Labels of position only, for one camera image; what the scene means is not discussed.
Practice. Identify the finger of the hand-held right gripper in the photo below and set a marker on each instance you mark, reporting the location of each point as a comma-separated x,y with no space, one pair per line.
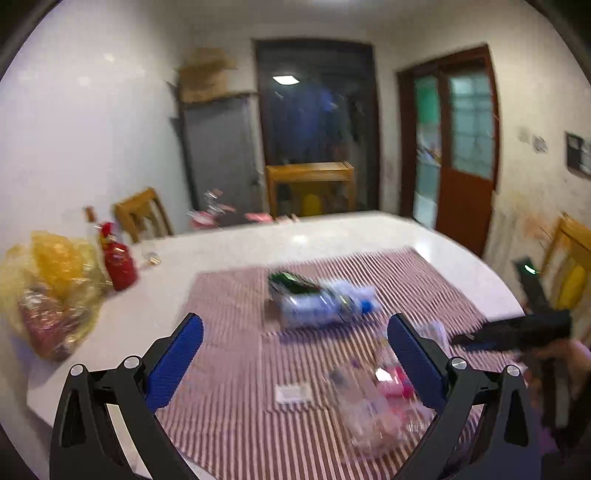
494,334

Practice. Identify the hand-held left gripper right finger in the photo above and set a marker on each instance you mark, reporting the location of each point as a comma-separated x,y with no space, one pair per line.
415,355

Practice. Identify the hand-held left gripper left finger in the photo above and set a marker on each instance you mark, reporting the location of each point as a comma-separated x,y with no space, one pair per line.
178,355

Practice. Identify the clear plastic wrapper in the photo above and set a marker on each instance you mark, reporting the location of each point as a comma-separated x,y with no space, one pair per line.
434,334

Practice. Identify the pink plastic bottle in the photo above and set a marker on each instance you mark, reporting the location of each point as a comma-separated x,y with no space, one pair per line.
392,383

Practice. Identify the clear plastic packaging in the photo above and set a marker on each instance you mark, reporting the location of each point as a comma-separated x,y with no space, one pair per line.
364,415

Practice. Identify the blue label plastic bottle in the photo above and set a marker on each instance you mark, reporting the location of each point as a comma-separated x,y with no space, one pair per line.
323,304

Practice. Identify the green snack packet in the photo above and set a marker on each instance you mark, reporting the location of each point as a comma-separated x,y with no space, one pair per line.
288,282

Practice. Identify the person's right hand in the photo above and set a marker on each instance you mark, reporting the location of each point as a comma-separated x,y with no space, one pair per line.
577,360

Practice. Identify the red white striped cloth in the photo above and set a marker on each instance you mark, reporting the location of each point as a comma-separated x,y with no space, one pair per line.
231,332

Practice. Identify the wooden chair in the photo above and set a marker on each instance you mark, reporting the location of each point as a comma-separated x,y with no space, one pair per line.
309,174
572,240
138,210

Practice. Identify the small drinking glass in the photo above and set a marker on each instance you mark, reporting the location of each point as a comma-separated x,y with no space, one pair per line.
151,260

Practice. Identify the red liquor bottle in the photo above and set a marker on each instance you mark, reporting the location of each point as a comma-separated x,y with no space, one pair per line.
119,267

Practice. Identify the wooden glass-panel door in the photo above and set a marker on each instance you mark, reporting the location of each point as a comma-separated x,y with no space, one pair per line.
466,198

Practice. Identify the pink child's tricycle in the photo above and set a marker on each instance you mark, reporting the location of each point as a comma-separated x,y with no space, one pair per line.
207,214

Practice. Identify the yellow plastic bag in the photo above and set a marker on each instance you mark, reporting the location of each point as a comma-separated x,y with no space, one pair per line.
51,286

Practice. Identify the clear glass bottle gold cap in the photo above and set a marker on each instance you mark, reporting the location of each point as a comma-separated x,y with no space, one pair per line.
91,217

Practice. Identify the grey refrigerator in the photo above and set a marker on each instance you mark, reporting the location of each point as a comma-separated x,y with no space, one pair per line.
221,152

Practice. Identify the green kitchen cabinet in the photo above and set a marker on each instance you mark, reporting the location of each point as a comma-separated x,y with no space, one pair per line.
425,99

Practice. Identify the dark framed sliding glass door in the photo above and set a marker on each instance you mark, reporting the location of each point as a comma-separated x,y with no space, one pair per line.
318,124

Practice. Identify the large printed cardboard box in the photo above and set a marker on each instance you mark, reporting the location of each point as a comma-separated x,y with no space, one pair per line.
203,85

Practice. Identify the small plain cardboard box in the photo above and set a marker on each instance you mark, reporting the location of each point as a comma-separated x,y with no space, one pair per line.
210,57

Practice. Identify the dark wall-mounted panel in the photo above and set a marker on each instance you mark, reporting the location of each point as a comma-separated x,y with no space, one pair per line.
579,152

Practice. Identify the torn wall sticker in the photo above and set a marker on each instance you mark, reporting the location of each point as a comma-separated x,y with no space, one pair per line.
540,144

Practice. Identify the white wall switch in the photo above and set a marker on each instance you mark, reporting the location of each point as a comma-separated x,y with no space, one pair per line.
524,135

